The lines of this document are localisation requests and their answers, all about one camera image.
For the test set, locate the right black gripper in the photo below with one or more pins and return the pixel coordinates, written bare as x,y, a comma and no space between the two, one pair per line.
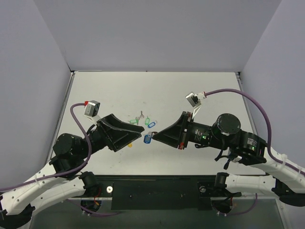
185,130

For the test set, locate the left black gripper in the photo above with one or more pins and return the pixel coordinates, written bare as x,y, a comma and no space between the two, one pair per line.
105,134

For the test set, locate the blue key tag with ring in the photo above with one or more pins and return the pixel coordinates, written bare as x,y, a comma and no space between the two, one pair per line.
147,139

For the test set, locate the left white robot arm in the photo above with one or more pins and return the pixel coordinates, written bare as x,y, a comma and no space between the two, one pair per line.
58,179

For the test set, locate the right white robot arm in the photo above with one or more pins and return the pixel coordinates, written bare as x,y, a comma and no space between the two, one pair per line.
238,146

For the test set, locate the green key tag left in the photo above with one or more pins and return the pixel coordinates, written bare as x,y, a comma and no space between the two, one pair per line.
134,121

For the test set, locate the green key tag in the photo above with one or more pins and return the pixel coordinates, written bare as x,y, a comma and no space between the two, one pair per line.
147,121
134,121

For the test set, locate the blue key tag upper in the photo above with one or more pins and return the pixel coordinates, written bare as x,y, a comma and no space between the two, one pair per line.
152,124

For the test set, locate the green key tag right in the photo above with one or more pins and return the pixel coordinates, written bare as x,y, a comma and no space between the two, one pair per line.
147,121

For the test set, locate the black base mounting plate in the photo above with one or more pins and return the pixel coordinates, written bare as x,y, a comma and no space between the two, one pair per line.
160,192

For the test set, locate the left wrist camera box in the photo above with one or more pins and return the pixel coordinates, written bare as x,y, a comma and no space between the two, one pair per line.
91,111

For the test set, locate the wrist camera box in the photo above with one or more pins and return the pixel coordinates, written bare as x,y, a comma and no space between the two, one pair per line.
91,111
195,101

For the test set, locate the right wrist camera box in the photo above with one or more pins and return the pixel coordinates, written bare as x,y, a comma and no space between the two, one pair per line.
195,101

